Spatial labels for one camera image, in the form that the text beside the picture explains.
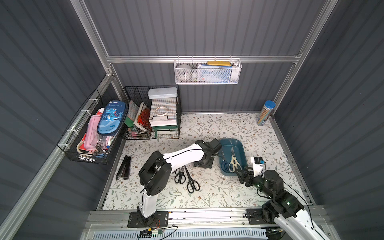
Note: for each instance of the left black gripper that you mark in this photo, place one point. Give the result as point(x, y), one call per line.
point(216, 147)

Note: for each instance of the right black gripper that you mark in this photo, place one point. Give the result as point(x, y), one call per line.
point(246, 176)

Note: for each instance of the blue handled scissors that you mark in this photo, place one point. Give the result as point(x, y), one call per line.
point(223, 163)

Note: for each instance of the teal plastic storage box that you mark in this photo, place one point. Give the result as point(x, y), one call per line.
point(239, 152)

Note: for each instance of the cream yellow kitchen scissors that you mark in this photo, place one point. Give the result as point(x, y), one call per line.
point(234, 164)

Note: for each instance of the large black scissors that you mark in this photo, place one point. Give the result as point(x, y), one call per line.
point(192, 185)

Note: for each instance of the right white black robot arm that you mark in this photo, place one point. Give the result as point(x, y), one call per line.
point(282, 208)

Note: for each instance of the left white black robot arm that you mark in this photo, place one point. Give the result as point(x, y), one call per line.
point(156, 171)

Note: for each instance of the white pencil box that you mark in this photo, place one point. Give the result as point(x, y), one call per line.
point(161, 93)

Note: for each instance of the checkered notebook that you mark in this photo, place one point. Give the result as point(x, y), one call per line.
point(163, 112)

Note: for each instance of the colored pencil tube blue lid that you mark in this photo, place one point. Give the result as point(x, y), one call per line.
point(265, 112)

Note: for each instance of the red notebook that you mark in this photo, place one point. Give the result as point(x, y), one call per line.
point(143, 118)

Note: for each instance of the blue white packet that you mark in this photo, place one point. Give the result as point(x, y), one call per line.
point(213, 74)

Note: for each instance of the white tape roll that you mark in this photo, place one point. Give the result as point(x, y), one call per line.
point(183, 72)

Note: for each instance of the yellow item in basket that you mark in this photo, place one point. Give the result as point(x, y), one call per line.
point(219, 63)

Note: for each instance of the black stapler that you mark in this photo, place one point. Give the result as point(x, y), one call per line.
point(124, 170)

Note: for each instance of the blue dinosaur pencil case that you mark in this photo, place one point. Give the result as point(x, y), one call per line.
point(112, 118)

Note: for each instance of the pink pencil case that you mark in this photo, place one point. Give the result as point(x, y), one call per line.
point(92, 135)

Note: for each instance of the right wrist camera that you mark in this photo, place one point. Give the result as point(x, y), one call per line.
point(259, 166)

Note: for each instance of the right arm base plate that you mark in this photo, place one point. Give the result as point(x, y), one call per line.
point(261, 216)

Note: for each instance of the black wire desk organizer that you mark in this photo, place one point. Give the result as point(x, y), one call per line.
point(137, 99)

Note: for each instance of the white wire wall basket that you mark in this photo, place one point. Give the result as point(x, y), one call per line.
point(236, 70)

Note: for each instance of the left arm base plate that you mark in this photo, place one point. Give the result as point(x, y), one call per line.
point(159, 219)

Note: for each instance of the black wire side basket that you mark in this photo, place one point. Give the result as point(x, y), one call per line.
point(72, 143)

